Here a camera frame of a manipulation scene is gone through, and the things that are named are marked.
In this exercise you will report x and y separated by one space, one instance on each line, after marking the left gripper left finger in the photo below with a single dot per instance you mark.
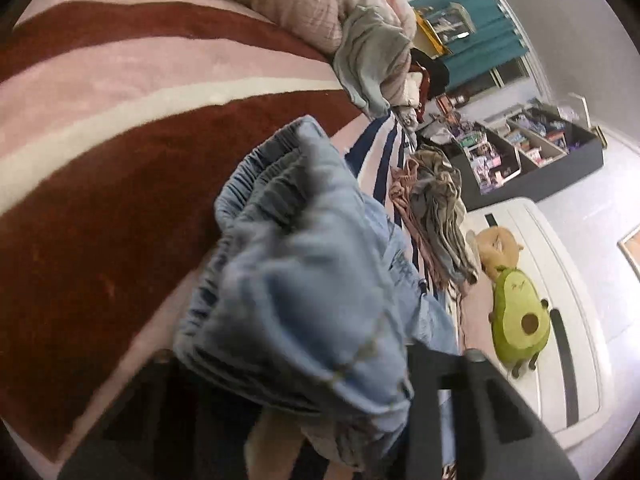
168 423

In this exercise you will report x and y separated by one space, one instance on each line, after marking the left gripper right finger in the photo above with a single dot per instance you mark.
496 434

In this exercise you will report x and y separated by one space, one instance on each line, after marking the light blue denim pants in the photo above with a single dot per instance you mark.
309 302

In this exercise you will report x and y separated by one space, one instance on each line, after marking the white bed headboard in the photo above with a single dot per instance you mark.
572 388

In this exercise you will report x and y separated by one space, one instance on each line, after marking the green avocado plush toy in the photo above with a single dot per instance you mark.
519 321

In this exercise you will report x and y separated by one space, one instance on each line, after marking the pink ribbed pillow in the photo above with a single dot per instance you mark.
474 310

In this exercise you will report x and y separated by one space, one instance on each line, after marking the tan plush animal toy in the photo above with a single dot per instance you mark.
497 249

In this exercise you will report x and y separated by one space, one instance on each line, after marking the framed portrait photo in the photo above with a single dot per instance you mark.
630 247

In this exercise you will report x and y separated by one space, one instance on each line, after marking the stack of folded clothes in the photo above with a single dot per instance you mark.
426 192

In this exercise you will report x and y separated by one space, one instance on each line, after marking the dark tall bookshelf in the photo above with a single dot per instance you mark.
529 153

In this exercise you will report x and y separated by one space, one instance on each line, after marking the striped fleece bed blanket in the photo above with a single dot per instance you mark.
121 121

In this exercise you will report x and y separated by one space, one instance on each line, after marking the pile of clothes on chair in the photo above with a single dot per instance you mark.
435 78

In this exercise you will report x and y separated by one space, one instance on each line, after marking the teal curtain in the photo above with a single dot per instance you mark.
494 42

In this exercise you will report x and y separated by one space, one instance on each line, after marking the yellow shelf unit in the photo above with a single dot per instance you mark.
432 32

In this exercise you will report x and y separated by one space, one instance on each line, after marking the glass display case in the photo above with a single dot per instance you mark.
461 20

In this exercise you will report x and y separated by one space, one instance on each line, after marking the grey green crumpled garment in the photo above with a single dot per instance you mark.
372 61

